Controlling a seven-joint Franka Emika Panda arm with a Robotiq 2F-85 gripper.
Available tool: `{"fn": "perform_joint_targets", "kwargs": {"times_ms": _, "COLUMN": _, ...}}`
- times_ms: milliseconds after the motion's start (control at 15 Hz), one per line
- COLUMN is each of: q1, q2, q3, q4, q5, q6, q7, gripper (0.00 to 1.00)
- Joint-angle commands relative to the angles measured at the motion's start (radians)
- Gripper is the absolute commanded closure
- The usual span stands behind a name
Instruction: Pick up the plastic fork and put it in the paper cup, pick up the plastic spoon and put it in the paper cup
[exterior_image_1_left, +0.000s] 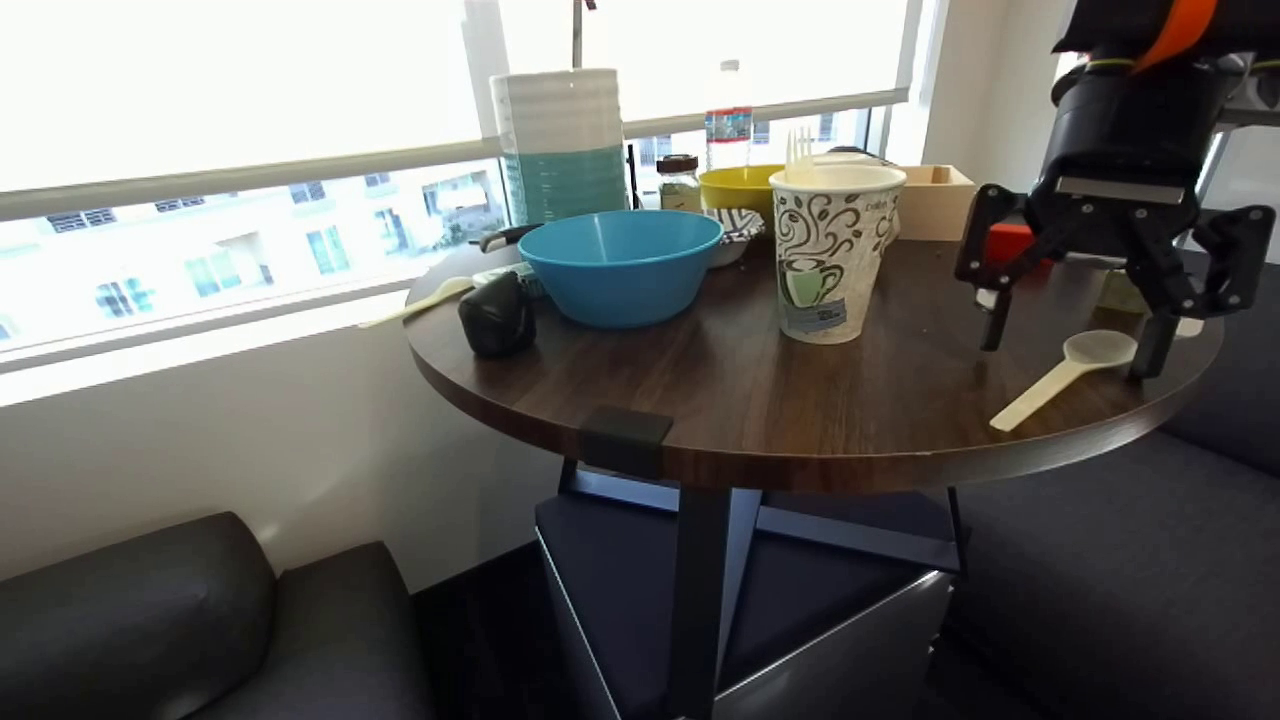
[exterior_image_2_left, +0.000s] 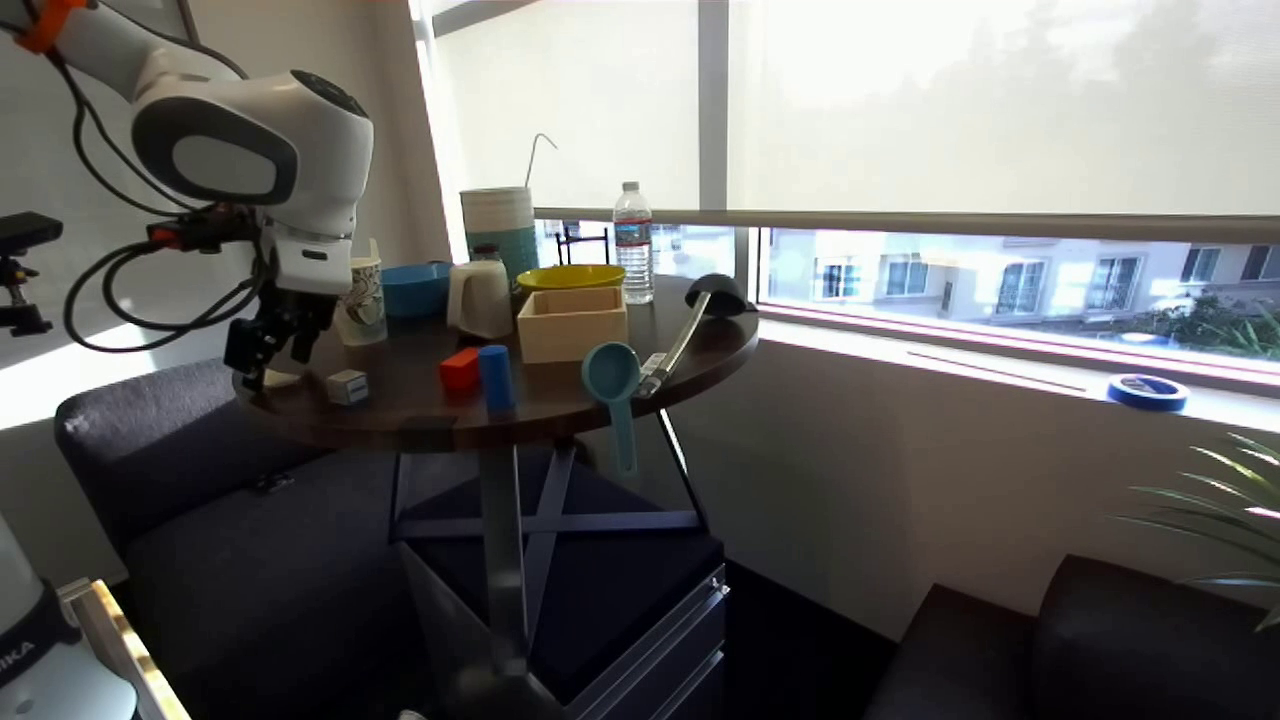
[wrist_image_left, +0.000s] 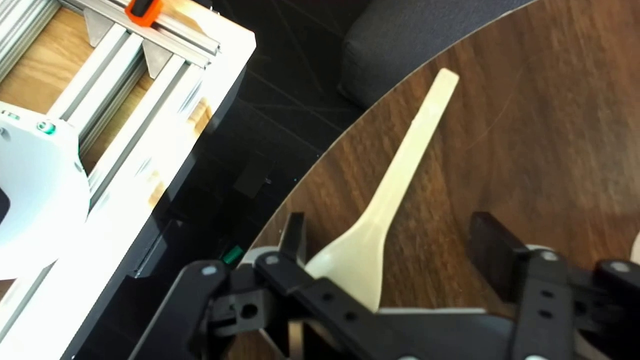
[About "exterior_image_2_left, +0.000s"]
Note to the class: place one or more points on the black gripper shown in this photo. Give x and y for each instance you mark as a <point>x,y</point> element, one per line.
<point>302,308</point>

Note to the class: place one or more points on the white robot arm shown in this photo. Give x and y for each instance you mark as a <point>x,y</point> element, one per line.
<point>226,132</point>

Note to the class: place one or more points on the patterned paper cup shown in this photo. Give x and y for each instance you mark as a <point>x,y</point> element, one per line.
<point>361,304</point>

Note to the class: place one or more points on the white and yellow block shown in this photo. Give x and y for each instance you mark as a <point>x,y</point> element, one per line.
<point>351,387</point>

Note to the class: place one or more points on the blue plastic bowl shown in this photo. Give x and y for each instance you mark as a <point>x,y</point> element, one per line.
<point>416,285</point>

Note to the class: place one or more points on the red rectangular block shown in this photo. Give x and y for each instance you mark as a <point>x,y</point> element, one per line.
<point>462,368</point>

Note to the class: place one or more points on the grey fabric sofa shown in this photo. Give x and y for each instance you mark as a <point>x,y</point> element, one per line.
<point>226,532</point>

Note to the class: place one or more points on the white mug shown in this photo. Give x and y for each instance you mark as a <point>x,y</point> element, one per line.
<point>483,300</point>

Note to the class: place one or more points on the blue block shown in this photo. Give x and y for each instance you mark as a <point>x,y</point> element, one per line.
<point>497,377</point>

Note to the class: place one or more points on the white and teal container stack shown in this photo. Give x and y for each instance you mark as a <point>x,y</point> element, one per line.
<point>501,223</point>

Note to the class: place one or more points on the dark metal table leg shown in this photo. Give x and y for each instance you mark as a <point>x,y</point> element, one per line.
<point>501,532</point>

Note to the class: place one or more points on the light wooden box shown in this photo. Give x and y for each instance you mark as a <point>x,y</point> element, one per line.
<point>568,324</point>

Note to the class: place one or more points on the yellow bowl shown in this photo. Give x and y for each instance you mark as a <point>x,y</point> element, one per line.
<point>568,276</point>

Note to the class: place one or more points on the thin bent straw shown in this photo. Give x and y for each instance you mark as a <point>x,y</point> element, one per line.
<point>533,152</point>

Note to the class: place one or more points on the teal plastic scoop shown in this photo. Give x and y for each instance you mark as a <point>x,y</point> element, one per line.
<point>609,375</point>

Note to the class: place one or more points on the clear plastic water bottle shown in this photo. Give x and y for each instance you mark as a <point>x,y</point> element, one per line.
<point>635,240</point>

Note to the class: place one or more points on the grey device with label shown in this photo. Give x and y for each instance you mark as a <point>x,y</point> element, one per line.
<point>27,643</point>

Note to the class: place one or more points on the light wooden stick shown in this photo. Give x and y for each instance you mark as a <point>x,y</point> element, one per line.
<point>681,343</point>

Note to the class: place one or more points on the black lump-shaped object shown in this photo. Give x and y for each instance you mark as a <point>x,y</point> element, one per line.
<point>723,297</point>

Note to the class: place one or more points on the blue tape roll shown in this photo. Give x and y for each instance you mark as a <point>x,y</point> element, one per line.
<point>1147,395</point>

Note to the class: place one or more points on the black leather sofa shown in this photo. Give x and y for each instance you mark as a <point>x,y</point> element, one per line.
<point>1107,653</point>

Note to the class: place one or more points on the green potted plant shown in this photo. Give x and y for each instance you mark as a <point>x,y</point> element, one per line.
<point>1226,521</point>

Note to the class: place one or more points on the black camera on tripod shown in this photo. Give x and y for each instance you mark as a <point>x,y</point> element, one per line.
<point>23,266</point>

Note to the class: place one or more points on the light wooden frame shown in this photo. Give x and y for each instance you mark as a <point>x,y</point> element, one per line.
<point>122,646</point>

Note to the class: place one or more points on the white window frame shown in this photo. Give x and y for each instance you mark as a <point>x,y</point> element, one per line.
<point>715,105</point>

